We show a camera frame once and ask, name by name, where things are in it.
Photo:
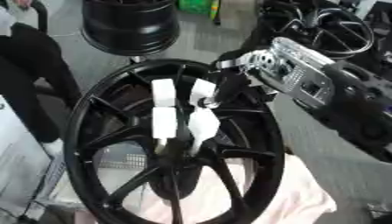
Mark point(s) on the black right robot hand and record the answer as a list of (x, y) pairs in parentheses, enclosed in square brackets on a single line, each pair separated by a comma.
[(233, 84)]

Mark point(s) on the silver and black right robot arm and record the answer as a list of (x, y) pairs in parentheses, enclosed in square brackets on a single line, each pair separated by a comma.
[(306, 78)]

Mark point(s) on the black spoked wheel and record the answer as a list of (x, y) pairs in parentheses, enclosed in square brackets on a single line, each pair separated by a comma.
[(122, 186), (331, 32)]

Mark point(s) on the black wheel rim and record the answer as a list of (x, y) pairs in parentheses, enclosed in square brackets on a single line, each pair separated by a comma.
[(130, 26)]

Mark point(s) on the green box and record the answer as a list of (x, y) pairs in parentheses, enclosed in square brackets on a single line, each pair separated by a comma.
[(198, 6)]

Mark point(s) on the white cloth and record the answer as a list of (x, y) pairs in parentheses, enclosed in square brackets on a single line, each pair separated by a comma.
[(301, 198)]

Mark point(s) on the person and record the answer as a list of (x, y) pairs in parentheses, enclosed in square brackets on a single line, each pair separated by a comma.
[(35, 75)]

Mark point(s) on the white box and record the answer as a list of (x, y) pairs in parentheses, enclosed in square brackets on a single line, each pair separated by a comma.
[(20, 163)]

